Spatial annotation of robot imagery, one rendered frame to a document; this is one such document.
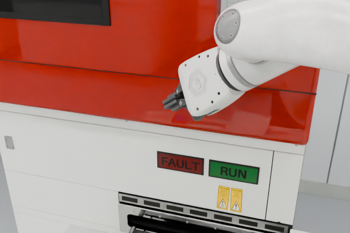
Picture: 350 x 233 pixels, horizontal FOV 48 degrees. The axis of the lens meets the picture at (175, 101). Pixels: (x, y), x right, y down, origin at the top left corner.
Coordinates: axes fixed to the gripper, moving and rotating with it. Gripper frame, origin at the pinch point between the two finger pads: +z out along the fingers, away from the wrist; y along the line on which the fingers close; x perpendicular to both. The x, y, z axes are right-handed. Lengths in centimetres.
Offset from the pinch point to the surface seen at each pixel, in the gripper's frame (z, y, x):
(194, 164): 15.3, 10.5, 16.0
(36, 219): 70, 12, -2
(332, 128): 57, -2, 179
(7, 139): 56, -10, -12
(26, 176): 61, 0, -6
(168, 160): 20.3, 8.0, 12.6
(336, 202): 78, 41, 193
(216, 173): 12.2, 14.0, 19.4
